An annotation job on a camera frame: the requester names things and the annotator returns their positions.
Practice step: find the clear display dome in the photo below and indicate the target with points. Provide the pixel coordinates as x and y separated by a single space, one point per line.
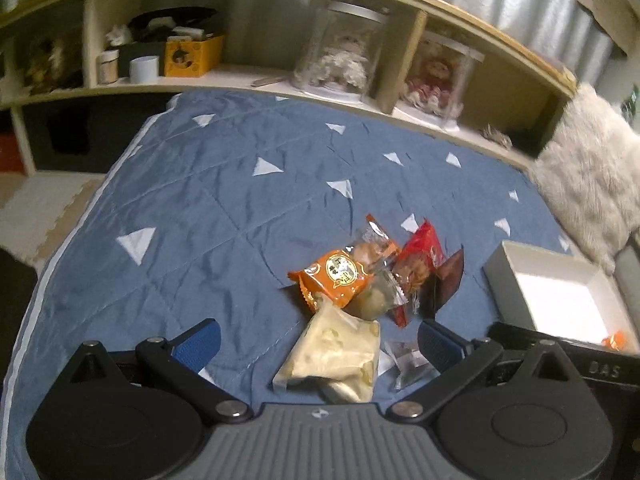
305 45
470 85

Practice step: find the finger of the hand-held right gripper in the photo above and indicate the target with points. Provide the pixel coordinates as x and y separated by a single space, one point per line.
510 332

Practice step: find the small brown ornament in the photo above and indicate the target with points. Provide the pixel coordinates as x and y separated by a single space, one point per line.
497 136

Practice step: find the white cylinder cup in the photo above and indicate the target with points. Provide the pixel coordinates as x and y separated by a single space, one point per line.
144 69

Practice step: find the small orange snack packet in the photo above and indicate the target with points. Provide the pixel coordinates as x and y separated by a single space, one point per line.
617 341

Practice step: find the orange packet with round label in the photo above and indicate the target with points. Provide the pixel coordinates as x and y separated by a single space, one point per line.
335 275

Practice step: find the brown foil snack packet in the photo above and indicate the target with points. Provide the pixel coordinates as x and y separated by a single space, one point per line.
447 280

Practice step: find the flat wooden stick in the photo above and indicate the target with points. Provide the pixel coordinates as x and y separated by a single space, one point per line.
267 81

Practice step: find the red dress doll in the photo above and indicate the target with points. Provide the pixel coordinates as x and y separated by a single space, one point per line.
432 85

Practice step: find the blue quilted blanket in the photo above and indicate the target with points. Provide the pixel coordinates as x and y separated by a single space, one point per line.
200 210

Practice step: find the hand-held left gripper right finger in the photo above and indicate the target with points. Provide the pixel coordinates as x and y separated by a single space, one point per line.
440 347

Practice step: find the clear packet with orange edges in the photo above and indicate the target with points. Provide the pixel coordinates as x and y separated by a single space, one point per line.
375 245

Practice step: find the white crumpled tissue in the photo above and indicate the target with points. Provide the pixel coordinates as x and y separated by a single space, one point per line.
117 35

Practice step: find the clear packet with red ends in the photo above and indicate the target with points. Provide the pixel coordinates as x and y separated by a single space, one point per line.
410 280

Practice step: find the beige foam floor mat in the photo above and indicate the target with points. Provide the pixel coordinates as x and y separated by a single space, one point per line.
45 210

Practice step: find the wooden shelf unit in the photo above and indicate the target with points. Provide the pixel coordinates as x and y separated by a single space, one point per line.
397 70

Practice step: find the clear packet with green ball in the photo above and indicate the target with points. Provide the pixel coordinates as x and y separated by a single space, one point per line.
375 295

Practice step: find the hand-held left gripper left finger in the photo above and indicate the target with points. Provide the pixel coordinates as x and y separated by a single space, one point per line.
197 347

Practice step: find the brown plush toys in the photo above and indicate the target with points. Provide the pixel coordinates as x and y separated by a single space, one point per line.
47 60

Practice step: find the red box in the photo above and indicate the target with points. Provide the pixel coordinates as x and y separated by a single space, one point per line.
10 152

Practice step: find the fluffy white pillow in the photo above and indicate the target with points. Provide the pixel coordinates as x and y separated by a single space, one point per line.
590 175

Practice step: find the grey sofa cushion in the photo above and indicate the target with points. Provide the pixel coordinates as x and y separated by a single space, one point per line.
631 270

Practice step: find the white dress doll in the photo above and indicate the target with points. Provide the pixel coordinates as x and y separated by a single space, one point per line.
342 60

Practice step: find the long cream snack packet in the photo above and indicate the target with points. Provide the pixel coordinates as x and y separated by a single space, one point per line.
332 355

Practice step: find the clear packet with dark chocolates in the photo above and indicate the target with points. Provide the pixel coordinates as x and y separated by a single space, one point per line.
410 367

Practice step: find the small red square packet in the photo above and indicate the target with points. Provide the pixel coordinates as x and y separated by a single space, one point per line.
427 240

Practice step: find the black cap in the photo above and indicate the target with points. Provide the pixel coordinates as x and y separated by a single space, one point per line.
170 22

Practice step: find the white shallow cardboard box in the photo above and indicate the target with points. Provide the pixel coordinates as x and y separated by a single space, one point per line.
560 295

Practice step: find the green beer bottle white label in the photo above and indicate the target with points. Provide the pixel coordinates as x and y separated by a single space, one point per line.
634 102

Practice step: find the small jar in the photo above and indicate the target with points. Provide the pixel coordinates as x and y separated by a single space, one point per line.
107 65

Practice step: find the yellow cardboard box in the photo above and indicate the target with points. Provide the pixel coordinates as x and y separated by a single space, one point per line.
192 55

